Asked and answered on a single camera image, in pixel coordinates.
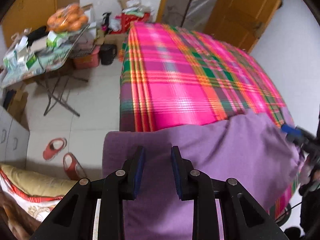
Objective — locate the wooden door frame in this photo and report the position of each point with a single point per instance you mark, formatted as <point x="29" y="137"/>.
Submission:
<point x="163" y="2"/>

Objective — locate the wooden door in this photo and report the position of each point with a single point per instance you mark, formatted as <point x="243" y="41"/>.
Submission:
<point x="242" y="12"/>

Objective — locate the bag of oranges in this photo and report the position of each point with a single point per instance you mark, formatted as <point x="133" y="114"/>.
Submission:
<point x="67" y="18"/>

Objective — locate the green white boxes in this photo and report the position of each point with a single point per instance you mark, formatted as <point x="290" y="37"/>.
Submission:
<point x="21" y="60"/>

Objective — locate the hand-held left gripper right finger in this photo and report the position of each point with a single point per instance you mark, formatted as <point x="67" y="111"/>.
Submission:
<point x="176" y="170"/>

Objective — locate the black waste bin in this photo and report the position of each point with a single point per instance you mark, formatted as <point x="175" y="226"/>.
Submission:
<point x="108" y="55"/>

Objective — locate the brown fur blanket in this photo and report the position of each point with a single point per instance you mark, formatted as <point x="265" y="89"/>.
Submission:
<point x="15" y="220"/>

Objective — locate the white drawer cabinet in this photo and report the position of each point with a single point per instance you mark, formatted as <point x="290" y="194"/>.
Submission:
<point x="12" y="140"/>

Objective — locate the folding table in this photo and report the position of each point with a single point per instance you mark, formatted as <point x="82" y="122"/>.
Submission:
<point x="47" y="60"/>

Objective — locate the wooden wardrobe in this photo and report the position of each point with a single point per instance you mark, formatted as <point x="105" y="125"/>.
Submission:
<point x="37" y="2"/>

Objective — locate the pink green plaid cloth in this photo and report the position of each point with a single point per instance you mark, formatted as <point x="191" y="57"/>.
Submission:
<point x="180" y="80"/>

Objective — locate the person's right forearm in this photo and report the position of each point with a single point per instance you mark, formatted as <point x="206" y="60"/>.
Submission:
<point x="311" y="205"/>

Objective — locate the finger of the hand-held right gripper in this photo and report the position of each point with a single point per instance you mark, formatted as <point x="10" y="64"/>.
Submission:
<point x="291" y="129"/>
<point x="297" y="139"/>

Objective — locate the white cardboard box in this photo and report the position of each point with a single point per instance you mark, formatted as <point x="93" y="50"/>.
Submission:
<point x="89" y="15"/>

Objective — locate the clear plastic curtain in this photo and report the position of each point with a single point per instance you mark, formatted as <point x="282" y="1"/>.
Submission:
<point x="195" y="2"/>

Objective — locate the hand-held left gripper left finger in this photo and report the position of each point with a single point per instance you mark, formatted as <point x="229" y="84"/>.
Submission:
<point x="140" y="170"/>

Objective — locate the brown cardboard box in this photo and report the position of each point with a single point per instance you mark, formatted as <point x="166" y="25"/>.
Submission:
<point x="18" y="107"/>

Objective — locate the red slipper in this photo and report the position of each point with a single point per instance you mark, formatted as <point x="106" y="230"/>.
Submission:
<point x="53" y="148"/>
<point x="73" y="166"/>

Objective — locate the black pouch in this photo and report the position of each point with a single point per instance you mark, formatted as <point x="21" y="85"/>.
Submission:
<point x="37" y="36"/>

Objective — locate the purple fleece garment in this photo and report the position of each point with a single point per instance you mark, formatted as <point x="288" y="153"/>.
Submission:
<point x="225" y="155"/>

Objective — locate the beige pillow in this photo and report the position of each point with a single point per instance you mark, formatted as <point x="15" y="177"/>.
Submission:
<point x="37" y="182"/>

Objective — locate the pink plastic basket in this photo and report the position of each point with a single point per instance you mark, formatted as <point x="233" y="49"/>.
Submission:
<point x="86" y="58"/>

